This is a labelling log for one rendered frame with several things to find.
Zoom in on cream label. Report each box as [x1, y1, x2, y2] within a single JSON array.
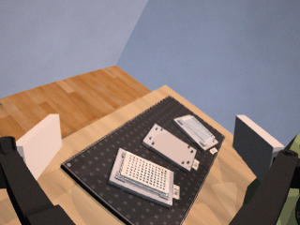
[[192, 159, 199, 171], [209, 148, 218, 155], [172, 185, 179, 200]]

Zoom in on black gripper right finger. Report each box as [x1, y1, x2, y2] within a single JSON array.
[[229, 115, 300, 225]]

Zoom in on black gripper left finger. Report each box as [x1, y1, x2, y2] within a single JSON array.
[[0, 114, 76, 225]]

